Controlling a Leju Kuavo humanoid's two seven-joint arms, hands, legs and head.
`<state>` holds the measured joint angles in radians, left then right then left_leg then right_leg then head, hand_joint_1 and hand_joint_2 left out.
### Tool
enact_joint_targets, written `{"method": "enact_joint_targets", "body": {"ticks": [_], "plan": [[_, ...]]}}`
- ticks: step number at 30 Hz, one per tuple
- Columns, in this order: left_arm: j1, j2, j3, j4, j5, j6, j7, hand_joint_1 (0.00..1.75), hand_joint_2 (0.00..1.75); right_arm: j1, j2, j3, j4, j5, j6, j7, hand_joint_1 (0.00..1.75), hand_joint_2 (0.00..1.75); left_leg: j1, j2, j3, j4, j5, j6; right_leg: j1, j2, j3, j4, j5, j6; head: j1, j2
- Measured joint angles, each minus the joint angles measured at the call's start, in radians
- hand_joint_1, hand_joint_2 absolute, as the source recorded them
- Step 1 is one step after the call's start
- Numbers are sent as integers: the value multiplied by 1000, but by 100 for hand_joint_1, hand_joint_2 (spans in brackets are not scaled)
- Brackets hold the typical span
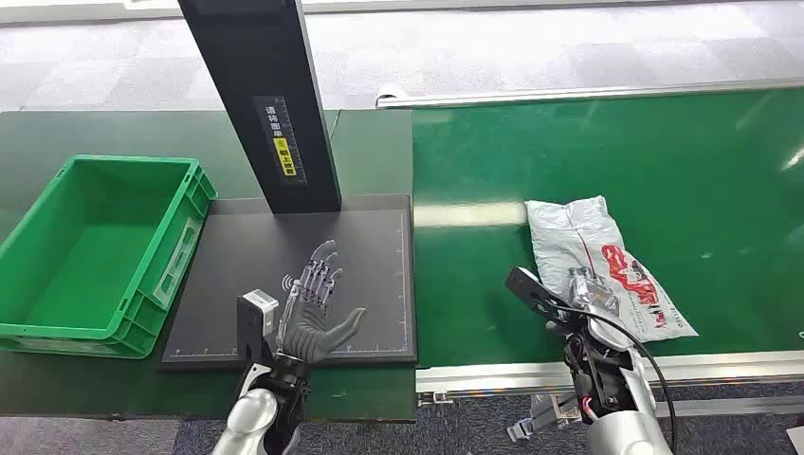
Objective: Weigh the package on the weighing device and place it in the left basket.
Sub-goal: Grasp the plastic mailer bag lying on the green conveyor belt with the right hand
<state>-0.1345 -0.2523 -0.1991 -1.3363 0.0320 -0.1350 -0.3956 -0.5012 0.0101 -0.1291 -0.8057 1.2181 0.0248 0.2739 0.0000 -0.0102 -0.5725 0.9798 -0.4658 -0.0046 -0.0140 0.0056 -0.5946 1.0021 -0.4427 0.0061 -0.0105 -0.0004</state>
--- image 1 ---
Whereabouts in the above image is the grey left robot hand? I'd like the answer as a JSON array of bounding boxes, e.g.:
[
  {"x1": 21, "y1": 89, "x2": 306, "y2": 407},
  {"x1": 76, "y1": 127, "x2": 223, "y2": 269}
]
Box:
[{"x1": 275, "y1": 239, "x2": 368, "y2": 365}]

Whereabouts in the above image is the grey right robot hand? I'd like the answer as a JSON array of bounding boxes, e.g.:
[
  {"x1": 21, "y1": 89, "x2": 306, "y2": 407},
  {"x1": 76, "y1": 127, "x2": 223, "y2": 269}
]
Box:
[{"x1": 546, "y1": 265, "x2": 635, "y2": 352}]

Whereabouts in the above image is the white package with red print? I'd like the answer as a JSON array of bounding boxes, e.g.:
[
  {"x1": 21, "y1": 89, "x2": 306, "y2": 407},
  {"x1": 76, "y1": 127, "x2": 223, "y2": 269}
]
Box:
[{"x1": 524, "y1": 194, "x2": 701, "y2": 344}]

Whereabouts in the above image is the black weighing platform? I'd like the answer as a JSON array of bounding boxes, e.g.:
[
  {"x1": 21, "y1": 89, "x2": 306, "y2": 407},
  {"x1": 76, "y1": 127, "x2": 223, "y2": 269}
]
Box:
[{"x1": 159, "y1": 193, "x2": 419, "y2": 373}]

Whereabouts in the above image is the green conveyor belt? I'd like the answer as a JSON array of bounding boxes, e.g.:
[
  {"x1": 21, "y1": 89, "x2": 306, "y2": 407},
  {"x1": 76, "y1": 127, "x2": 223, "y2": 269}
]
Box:
[{"x1": 411, "y1": 86, "x2": 804, "y2": 370}]

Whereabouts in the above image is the black and yellow label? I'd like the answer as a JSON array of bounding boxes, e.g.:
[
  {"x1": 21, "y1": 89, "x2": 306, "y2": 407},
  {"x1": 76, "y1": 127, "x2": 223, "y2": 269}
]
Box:
[{"x1": 252, "y1": 94, "x2": 310, "y2": 187}]

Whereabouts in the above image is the green plastic crate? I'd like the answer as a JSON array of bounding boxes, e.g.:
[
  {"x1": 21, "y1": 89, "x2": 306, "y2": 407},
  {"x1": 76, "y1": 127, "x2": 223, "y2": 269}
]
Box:
[{"x1": 0, "y1": 154, "x2": 219, "y2": 361}]

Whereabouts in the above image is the black scale column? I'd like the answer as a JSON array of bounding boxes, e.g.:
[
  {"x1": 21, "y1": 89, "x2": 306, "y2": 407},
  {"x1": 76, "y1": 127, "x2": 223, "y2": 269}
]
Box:
[{"x1": 176, "y1": 0, "x2": 343, "y2": 215}]

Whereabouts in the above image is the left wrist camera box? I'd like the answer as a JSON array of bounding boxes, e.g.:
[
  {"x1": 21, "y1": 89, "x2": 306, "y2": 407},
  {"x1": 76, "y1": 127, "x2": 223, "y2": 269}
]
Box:
[{"x1": 235, "y1": 289, "x2": 280, "y2": 367}]

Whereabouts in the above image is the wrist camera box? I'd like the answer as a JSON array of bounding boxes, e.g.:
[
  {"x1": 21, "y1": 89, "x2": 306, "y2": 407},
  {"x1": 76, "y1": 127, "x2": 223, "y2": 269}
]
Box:
[
  {"x1": 235, "y1": 289, "x2": 280, "y2": 367},
  {"x1": 504, "y1": 265, "x2": 570, "y2": 322}
]

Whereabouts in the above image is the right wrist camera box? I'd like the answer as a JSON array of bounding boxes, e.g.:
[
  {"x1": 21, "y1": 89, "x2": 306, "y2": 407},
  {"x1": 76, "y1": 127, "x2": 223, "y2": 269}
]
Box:
[{"x1": 504, "y1": 265, "x2": 570, "y2": 322}]

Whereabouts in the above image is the wide aluminium conveyor rail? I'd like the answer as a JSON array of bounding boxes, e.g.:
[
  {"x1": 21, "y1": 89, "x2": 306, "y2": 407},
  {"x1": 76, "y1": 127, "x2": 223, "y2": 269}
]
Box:
[{"x1": 414, "y1": 349, "x2": 804, "y2": 397}]

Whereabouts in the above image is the low aluminium frame bar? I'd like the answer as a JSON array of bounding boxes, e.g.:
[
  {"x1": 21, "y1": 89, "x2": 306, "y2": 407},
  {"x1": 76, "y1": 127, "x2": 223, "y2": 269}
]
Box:
[{"x1": 652, "y1": 395, "x2": 804, "y2": 420}]

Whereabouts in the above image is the thin aluminium conveyor rail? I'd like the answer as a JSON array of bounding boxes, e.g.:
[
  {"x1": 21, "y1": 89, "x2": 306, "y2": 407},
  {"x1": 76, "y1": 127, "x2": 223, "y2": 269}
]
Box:
[{"x1": 376, "y1": 78, "x2": 804, "y2": 110}]

